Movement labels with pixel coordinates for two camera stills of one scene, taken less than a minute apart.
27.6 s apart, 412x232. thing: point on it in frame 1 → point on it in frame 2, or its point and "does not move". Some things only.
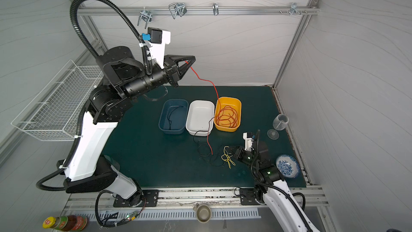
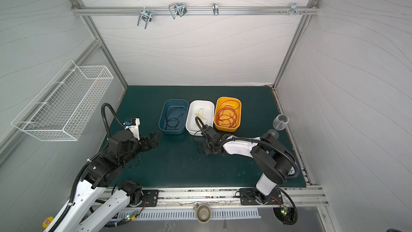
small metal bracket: x=215 y=9 does not move
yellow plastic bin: x=227 y=114 does not move
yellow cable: x=227 y=158 → x=197 y=115
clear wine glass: x=279 y=123 does not move
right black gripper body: x=238 y=153 → x=210 y=139
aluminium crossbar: x=314 y=7 does not move
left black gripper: x=173 y=74 → x=154 y=141
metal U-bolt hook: x=178 y=8 does not move
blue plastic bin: x=174 y=116 does not move
